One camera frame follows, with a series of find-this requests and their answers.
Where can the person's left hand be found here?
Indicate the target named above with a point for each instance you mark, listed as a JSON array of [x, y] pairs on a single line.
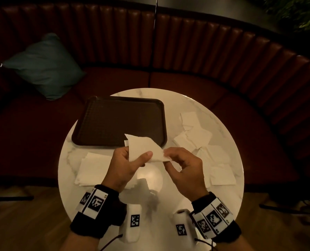
[[118, 172]]

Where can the person's right hand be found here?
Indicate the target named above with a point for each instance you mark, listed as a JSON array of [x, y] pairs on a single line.
[[189, 177]]

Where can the person's left thumb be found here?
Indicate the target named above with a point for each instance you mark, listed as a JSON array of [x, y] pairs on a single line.
[[143, 158]]

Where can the person's right thumb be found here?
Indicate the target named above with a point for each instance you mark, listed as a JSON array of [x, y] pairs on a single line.
[[172, 169]]

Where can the white paper napkin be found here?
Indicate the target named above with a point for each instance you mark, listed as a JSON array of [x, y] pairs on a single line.
[[141, 147]]

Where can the person's right forearm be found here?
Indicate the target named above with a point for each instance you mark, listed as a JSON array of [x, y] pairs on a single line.
[[234, 245]]

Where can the person's left forearm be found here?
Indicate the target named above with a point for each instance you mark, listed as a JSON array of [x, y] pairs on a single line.
[[79, 243]]

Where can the scattered pile of loose napkins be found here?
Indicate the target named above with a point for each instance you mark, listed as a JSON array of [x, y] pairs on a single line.
[[206, 154]]

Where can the dark brown plastic tray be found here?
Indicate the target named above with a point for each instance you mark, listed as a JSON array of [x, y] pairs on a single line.
[[118, 121]]

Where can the stack of white napkins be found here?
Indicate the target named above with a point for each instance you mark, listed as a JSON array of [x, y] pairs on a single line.
[[93, 169]]

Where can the black right wristband with markers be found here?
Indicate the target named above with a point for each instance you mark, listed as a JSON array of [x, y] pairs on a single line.
[[215, 218]]

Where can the black wristband with markers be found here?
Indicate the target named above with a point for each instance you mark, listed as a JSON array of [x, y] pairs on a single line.
[[97, 209], [215, 218]]

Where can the black left wristband with markers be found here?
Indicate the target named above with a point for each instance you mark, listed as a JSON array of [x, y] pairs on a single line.
[[97, 209]]

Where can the red leather booth sofa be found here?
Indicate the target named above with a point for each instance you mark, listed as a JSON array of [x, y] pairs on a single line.
[[222, 75]]

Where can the teal cushion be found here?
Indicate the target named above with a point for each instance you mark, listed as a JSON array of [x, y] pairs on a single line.
[[43, 66]]

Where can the black ledge behind sofa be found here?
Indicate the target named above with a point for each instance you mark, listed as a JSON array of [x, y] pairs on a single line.
[[209, 7]]

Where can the green plant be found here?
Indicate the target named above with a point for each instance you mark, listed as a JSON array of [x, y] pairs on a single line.
[[296, 15]]

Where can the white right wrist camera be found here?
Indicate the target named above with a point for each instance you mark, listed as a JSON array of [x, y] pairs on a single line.
[[182, 224]]

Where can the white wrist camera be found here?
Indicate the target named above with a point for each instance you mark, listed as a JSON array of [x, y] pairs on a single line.
[[182, 224], [132, 222]]

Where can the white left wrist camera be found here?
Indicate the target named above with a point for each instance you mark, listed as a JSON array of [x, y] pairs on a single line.
[[132, 222]]

